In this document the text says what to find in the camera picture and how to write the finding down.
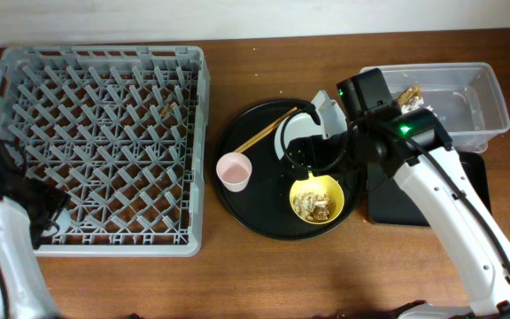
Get pink cup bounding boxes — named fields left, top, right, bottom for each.
left=216, top=152, right=252, bottom=192

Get white tissue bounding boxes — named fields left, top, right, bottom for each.
left=401, top=97, right=434, bottom=114

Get gold snack wrapper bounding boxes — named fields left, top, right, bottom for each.
left=397, top=85, right=421, bottom=106

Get blue cup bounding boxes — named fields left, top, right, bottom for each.
left=42, top=208, right=71, bottom=237

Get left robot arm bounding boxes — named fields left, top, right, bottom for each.
left=0, top=139, right=70, bottom=318

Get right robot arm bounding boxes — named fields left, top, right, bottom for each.
left=304, top=68, right=510, bottom=318

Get brown scrap in rack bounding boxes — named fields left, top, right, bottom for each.
left=160, top=102, right=179, bottom=118

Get grey plastic dishwasher rack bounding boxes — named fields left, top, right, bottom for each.
left=0, top=46, right=210, bottom=257

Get grey plate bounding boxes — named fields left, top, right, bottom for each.
left=274, top=113, right=348, bottom=179

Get yellow bowl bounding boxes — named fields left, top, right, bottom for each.
left=290, top=173, right=345, bottom=225

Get food scraps in bowl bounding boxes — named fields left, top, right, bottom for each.
left=293, top=191, right=336, bottom=222

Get round black tray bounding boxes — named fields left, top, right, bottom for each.
left=213, top=98, right=367, bottom=240

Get black rectangular tray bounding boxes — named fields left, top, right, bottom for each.
left=367, top=152, right=491, bottom=227

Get clear plastic bin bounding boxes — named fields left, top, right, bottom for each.
left=378, top=62, right=510, bottom=153

